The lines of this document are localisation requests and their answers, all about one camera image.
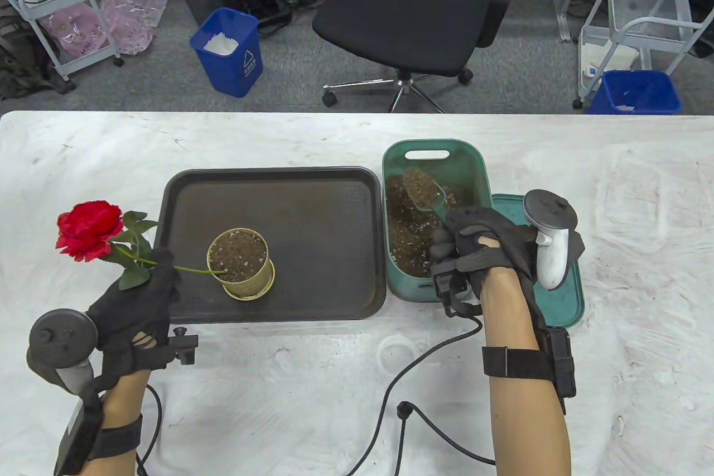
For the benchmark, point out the person's right hand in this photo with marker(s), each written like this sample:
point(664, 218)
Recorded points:
point(485, 230)

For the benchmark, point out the person's left hand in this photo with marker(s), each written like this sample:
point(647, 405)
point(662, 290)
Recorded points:
point(134, 315)

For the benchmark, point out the green garden trowel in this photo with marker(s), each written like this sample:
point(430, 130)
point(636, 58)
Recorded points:
point(421, 188)

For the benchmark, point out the red artificial rose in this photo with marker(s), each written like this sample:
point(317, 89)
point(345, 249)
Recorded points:
point(89, 230)

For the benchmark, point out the teal plastic bin lid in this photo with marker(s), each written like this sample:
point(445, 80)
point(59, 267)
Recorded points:
point(569, 303)

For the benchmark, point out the person's right forearm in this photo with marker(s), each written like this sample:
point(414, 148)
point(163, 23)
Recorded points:
point(530, 420)

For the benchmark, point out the teal plastic storage bin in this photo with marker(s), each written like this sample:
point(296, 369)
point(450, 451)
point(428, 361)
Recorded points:
point(463, 163)

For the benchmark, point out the dark grey handheld controller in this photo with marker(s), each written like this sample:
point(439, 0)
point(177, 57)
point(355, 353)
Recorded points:
point(61, 337)

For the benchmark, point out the gold ribbed flower pot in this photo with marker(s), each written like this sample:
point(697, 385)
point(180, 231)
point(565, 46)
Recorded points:
point(245, 289)

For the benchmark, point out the dark brown plastic tray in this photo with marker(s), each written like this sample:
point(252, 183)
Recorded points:
point(312, 230)

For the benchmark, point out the plain blue waste bin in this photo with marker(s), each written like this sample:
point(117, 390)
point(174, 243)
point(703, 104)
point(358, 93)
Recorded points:
point(608, 102)

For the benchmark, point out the black office chair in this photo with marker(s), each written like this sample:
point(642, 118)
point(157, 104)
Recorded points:
point(401, 18)

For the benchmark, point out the blue bin with white symbol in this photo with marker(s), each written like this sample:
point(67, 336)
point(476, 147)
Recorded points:
point(228, 74)

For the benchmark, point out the dark backpack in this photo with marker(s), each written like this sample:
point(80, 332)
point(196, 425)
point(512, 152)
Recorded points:
point(22, 68)

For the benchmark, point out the white crumpled paper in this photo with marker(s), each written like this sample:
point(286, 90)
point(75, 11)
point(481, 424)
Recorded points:
point(220, 43)

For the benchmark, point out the pink plastic bag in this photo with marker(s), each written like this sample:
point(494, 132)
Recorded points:
point(134, 18)
point(75, 32)

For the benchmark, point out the black mount bracket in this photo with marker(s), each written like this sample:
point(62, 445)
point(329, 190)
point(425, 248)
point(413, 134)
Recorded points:
point(446, 292)
point(185, 345)

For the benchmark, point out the grey wrist camera with label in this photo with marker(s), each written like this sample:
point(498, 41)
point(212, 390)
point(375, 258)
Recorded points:
point(75, 442)

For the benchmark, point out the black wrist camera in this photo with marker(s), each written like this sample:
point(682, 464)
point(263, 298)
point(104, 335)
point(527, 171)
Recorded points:
point(562, 367)

